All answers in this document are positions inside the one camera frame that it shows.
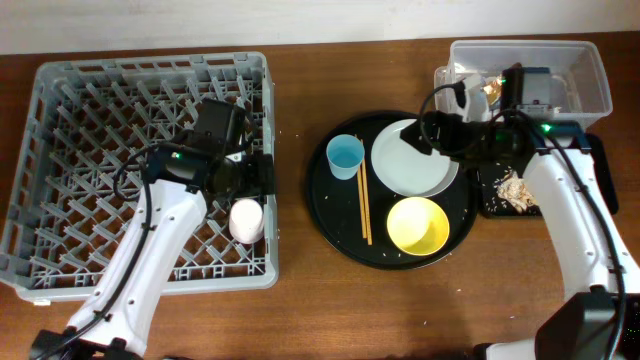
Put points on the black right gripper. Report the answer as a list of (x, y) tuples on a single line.
[(436, 122)]

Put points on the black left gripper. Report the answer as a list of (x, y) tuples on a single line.
[(253, 184)]

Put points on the pink plastic cup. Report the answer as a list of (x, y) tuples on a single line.
[(246, 221)]

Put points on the light blue plastic cup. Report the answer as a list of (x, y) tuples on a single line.
[(345, 154)]

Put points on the yellow plastic bowl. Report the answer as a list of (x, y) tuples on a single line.
[(418, 226)]

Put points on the food scraps pile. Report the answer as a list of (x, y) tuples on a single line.
[(512, 189)]

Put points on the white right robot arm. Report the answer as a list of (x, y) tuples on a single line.
[(600, 317)]

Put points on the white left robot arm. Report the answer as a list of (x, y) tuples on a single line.
[(182, 178)]

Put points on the clear plastic waste bin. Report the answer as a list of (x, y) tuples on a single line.
[(579, 86)]

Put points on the grey round plate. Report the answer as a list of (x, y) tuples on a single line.
[(406, 171)]

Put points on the left wooden chopstick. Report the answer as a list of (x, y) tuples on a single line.
[(360, 199)]

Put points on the wooden chopstick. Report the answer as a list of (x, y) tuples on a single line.
[(360, 199), (365, 196)]

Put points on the round black tray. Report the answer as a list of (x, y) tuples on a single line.
[(335, 209)]

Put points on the gold foil wrapper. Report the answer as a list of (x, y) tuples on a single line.
[(493, 89)]

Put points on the black rectangular tray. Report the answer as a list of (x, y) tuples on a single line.
[(493, 206)]

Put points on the right wooden chopstick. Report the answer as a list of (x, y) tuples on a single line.
[(365, 196)]

